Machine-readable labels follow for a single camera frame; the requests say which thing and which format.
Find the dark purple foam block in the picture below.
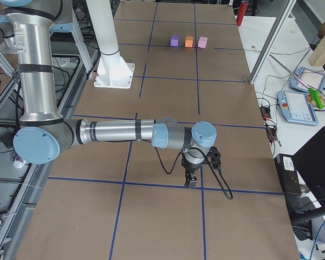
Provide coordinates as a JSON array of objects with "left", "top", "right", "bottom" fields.
[{"left": 170, "top": 35, "right": 179, "bottom": 47}]

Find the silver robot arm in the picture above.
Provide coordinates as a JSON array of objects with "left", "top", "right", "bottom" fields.
[{"left": 3, "top": 1, "right": 220, "bottom": 188}]

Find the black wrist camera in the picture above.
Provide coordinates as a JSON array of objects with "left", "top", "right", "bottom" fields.
[{"left": 207, "top": 146, "right": 221, "bottom": 170}]

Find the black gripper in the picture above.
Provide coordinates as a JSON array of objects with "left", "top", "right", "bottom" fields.
[{"left": 181, "top": 155, "right": 206, "bottom": 189}]

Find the teach pendant tablet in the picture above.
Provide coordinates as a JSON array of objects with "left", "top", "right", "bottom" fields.
[
  {"left": 277, "top": 90, "right": 319, "bottom": 126},
  {"left": 290, "top": 67, "right": 325, "bottom": 93}
]

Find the person's hand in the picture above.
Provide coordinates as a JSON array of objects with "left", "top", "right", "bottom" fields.
[{"left": 308, "top": 92, "right": 324, "bottom": 109}]

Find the light pink foam block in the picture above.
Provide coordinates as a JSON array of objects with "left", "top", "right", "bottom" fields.
[{"left": 197, "top": 36, "right": 208, "bottom": 49}]

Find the orange foam block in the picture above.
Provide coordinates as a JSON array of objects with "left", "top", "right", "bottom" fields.
[{"left": 185, "top": 36, "right": 194, "bottom": 48}]

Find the black box device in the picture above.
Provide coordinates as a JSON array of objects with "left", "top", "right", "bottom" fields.
[{"left": 274, "top": 154, "right": 302, "bottom": 197}]

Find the black computer monitor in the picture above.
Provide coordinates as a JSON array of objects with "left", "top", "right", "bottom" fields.
[{"left": 290, "top": 126, "right": 325, "bottom": 225}]

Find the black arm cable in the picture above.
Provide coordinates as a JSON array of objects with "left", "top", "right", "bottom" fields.
[{"left": 154, "top": 147, "right": 233, "bottom": 201}]

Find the red cylinder bottle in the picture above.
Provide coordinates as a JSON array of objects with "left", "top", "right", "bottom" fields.
[{"left": 236, "top": 1, "right": 249, "bottom": 27}]

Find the aluminium frame post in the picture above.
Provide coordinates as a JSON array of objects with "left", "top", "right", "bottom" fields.
[{"left": 249, "top": 0, "right": 297, "bottom": 84}]

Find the near teach pendant tablet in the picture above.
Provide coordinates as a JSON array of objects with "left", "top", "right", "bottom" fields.
[{"left": 277, "top": 90, "right": 319, "bottom": 126}]

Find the green handled reacher grabber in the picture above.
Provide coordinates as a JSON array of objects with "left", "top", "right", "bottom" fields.
[{"left": 269, "top": 54, "right": 321, "bottom": 94}]

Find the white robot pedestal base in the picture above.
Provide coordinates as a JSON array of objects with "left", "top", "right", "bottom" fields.
[{"left": 86, "top": 0, "right": 135, "bottom": 89}]

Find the far teach pendant tablet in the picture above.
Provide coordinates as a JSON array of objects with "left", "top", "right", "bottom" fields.
[{"left": 290, "top": 67, "right": 325, "bottom": 93}]

